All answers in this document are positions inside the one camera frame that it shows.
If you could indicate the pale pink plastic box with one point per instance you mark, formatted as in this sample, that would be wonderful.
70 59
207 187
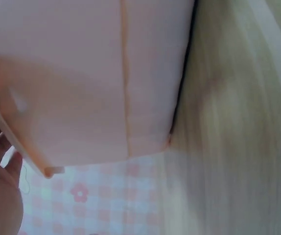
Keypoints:
81 80

